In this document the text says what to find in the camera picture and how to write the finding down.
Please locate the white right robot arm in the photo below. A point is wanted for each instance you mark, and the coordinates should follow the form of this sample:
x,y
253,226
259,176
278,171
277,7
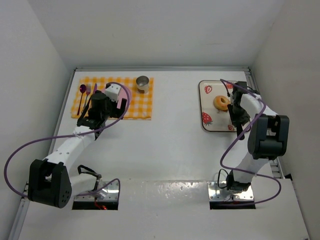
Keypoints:
x,y
268,138

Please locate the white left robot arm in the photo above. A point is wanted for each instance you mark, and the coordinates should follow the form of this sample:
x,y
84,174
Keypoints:
x,y
49,182

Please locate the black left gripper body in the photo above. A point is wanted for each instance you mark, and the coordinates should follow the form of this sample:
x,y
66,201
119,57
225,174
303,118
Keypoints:
x,y
119,107

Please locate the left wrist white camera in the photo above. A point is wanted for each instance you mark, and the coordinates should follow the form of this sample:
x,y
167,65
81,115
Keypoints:
x,y
112,91

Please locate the purple knife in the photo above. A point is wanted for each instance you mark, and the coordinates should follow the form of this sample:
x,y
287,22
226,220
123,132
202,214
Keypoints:
x,y
95,88

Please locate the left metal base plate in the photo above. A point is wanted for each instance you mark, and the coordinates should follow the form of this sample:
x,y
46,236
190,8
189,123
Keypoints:
x,y
107,194

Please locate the pink plate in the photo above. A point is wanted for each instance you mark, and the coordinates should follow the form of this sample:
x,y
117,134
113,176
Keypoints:
x,y
124,93

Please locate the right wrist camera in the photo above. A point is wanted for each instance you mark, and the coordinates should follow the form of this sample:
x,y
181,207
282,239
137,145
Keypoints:
x,y
240,88

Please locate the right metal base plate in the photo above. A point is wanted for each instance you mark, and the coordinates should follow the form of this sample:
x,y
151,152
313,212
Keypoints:
x,y
217,192

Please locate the metal cup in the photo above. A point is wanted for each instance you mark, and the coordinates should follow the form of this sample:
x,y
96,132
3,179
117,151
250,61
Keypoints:
x,y
142,84

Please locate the orange checkered cloth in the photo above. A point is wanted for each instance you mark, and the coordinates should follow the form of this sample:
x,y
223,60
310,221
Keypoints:
x,y
141,105

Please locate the strawberry print tray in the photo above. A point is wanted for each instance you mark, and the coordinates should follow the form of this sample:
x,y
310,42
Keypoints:
x,y
215,119

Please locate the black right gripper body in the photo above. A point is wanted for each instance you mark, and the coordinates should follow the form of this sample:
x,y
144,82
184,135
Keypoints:
x,y
238,117

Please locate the aluminium frame rail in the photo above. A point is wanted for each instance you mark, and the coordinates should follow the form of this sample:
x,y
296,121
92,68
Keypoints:
x,y
161,68

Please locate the metal base plate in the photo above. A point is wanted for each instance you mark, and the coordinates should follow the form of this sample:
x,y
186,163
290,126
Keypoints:
x,y
107,194
217,192

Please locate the purple spoon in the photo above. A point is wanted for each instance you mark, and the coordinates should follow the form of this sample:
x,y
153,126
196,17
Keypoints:
x,y
82,90

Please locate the glazed donut bread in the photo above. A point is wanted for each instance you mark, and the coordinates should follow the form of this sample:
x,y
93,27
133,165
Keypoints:
x,y
218,103

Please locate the purple fork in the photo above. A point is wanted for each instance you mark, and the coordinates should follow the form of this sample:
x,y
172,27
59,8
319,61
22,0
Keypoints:
x,y
88,91

